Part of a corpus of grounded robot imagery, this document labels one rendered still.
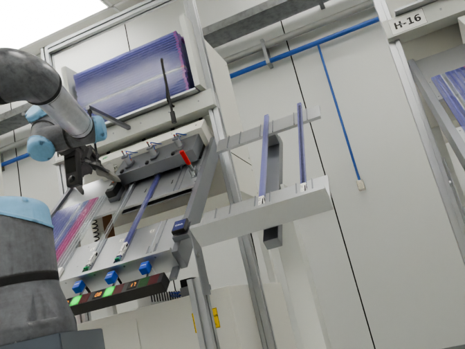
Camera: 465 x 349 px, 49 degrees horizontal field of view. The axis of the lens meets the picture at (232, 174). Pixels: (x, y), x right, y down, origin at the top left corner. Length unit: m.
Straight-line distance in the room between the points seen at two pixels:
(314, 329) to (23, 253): 0.80
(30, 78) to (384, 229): 2.48
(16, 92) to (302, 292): 0.84
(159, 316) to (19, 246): 1.00
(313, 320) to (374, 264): 1.87
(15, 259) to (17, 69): 0.45
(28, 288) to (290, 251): 0.76
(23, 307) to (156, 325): 1.00
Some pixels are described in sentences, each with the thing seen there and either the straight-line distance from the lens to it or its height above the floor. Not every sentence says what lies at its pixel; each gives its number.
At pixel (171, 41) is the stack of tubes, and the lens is 2.12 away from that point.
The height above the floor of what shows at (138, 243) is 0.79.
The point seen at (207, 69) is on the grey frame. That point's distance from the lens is 2.07.
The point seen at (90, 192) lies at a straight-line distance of 2.13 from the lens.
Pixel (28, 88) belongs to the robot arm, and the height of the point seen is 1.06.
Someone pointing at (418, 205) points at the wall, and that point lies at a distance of 3.23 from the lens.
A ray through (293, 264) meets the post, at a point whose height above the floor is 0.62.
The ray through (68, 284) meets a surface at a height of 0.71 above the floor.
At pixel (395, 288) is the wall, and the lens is 3.21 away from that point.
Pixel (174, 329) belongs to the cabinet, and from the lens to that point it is 1.75.
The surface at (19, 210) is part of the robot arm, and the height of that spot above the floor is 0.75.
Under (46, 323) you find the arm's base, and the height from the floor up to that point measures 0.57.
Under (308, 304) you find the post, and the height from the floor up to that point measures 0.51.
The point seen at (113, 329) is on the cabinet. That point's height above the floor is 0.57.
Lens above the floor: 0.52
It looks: 16 degrees up
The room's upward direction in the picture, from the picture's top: 13 degrees counter-clockwise
